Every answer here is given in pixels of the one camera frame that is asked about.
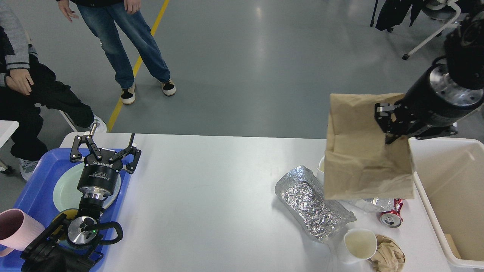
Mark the seated person at left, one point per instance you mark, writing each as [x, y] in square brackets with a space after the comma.
[26, 82]

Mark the white plastic bin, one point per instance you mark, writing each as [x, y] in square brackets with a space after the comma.
[450, 182]

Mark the brown paper bag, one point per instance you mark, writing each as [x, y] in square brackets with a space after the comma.
[357, 162]

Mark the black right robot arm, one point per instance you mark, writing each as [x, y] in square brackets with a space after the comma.
[464, 49]

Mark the crumpled beige napkin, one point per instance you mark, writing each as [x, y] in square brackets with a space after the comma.
[388, 257]

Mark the white paper cup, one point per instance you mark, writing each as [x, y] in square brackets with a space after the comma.
[356, 245]
[320, 170]

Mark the blue plastic tray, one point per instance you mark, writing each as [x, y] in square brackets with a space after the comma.
[36, 200]

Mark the white side table corner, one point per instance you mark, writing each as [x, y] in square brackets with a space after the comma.
[7, 128]

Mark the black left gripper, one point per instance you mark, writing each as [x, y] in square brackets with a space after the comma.
[99, 174]

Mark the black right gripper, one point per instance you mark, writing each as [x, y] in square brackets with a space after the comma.
[437, 100]

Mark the small crumpled foil sheet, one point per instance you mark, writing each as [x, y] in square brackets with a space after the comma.
[373, 204]

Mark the mint green plate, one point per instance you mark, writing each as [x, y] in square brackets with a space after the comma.
[66, 194]

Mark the large foil sheet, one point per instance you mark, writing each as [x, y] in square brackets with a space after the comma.
[303, 195]

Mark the grey table leg at right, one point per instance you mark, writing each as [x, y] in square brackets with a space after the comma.
[473, 121]

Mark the pink plate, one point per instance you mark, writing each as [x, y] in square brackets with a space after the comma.
[110, 199]

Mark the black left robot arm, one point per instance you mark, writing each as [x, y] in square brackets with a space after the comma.
[74, 244]

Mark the pink mug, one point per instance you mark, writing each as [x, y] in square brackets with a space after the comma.
[17, 230]

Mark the crushed red soda can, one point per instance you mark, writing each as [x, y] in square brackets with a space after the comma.
[392, 218]

